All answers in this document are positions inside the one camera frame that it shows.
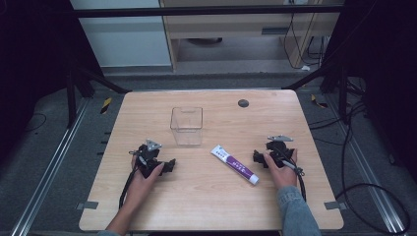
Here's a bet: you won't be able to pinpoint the grey tape strip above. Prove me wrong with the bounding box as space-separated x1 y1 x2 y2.
323 200 348 211
75 200 99 211

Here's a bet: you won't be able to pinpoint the left hand-held gripper black cable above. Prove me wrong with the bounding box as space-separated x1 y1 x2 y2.
118 165 139 210

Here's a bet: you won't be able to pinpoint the hand-held gripper black cable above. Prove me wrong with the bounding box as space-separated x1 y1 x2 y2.
118 165 139 210
280 158 308 203

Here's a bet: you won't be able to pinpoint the aluminium floor rail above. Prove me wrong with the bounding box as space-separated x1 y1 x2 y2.
9 97 91 236
323 93 408 236

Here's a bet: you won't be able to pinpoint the person's left hand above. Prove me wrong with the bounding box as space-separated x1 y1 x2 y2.
125 155 165 207

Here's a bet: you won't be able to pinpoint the right hand-held gripper black cable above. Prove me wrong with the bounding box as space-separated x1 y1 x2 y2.
280 158 308 203

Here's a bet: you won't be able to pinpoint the thick black looped floor cable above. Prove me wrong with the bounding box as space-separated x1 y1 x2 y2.
334 97 412 236

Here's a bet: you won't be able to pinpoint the white and purple toothpaste tube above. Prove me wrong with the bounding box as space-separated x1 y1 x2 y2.
209 144 261 186

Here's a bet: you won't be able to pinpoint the dark curtain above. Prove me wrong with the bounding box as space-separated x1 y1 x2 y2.
323 0 417 183
0 0 103 160

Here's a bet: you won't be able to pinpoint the black metal stand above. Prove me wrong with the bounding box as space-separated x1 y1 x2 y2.
280 61 351 125
64 61 133 130

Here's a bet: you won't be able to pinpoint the thin black floor cable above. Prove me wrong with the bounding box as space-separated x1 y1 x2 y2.
24 112 48 133

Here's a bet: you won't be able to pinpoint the black hanging desk cables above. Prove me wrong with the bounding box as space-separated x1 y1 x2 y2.
282 12 325 71

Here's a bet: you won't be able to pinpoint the yellow and black striped tape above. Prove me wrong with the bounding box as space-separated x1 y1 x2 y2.
310 93 329 109
99 96 113 115

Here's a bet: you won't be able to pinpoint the clear plastic square container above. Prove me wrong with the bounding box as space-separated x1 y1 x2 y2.
169 106 205 148

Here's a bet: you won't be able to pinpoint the white cabinet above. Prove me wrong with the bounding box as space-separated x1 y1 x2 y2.
69 0 173 69

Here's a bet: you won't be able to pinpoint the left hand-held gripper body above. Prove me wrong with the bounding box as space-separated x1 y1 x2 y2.
128 138 166 180

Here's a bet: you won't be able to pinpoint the person's right hand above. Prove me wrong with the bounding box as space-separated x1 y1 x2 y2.
263 148 299 191

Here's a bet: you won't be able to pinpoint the black horizontal frame bar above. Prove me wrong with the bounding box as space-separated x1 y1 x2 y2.
73 4 344 19

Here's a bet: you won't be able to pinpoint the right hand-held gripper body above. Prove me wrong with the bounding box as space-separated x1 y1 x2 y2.
265 134 298 170

